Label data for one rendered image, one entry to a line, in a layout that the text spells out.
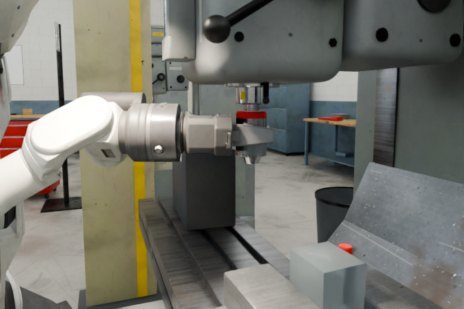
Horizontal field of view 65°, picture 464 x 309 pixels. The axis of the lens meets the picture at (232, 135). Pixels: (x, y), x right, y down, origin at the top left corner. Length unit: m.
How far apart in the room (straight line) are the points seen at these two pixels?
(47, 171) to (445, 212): 0.64
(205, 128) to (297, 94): 7.40
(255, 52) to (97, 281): 2.17
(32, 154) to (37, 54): 9.11
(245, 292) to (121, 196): 1.94
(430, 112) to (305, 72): 0.36
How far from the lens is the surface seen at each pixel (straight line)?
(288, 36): 0.47
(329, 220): 2.46
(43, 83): 9.58
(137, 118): 0.52
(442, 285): 0.70
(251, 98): 0.52
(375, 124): 0.87
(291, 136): 7.87
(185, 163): 0.83
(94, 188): 2.29
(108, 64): 2.23
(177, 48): 0.50
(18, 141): 5.11
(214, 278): 0.67
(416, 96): 0.80
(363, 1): 0.52
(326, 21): 0.50
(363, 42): 0.51
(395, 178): 0.83
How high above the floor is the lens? 1.29
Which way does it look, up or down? 6 degrees down
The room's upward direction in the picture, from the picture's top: straight up
